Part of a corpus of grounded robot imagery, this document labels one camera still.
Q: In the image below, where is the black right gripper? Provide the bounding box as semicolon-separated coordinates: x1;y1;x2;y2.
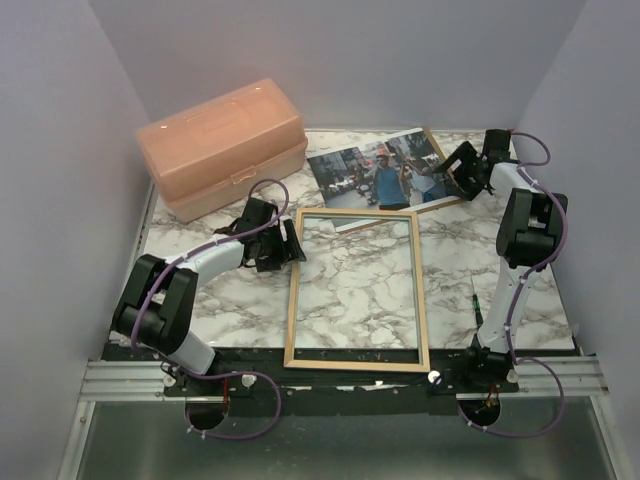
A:
434;144;485;203

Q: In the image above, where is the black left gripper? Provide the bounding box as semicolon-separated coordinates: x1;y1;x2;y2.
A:
257;220;305;272

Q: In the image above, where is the photo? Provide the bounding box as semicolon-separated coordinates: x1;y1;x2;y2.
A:
307;128;459;211

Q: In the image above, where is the blue wooden picture frame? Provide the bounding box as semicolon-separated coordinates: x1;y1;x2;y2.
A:
284;208;430;374

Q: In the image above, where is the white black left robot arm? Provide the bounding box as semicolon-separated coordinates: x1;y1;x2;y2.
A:
111;197;306;395

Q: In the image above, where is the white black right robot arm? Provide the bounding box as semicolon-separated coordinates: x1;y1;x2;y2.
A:
436;129;568;392

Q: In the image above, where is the pink plastic storage box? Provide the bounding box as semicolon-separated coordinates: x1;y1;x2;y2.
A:
136;79;308;223

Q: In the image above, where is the green black screwdriver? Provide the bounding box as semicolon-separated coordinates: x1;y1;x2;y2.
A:
470;278;484;328

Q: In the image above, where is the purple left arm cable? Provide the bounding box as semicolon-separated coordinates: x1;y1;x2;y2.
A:
130;178;292;442

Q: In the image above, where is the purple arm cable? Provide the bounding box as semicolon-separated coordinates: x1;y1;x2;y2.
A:
130;178;292;442
462;131;570;439

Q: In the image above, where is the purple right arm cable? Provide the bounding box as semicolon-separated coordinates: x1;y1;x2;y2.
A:
462;131;570;439

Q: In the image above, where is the aluminium front rail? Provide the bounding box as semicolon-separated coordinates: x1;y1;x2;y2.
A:
79;357;609;402

